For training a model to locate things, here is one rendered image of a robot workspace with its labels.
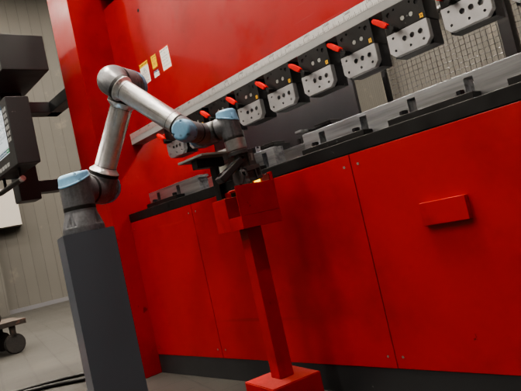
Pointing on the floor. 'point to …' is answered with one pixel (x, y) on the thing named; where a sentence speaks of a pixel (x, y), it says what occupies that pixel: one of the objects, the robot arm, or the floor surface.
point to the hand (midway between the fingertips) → (248, 206)
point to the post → (508, 32)
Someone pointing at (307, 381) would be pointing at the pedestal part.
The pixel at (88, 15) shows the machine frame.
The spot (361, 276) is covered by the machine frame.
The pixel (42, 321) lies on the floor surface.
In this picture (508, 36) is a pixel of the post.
